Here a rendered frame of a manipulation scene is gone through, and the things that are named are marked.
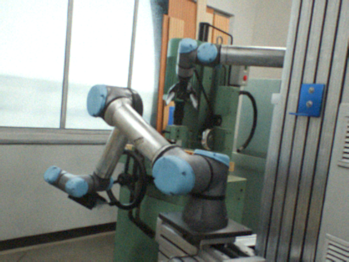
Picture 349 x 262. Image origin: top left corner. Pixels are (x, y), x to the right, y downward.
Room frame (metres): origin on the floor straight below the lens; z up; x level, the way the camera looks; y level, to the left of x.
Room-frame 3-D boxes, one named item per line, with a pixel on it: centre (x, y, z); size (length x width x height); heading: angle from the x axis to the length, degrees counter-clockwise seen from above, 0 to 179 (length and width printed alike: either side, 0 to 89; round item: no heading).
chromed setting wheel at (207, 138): (2.12, -0.24, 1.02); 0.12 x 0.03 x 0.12; 139
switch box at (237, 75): (2.25, -0.37, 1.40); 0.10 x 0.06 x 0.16; 139
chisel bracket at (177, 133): (2.12, -0.07, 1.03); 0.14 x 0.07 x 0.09; 139
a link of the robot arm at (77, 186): (1.58, 0.33, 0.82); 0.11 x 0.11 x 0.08; 47
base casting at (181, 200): (2.20, -0.14, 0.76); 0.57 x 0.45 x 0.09; 139
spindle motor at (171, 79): (2.11, -0.06, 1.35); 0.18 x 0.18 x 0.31
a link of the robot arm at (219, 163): (1.27, -0.15, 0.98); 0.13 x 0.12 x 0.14; 137
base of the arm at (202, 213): (1.28, -0.16, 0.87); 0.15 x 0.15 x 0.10
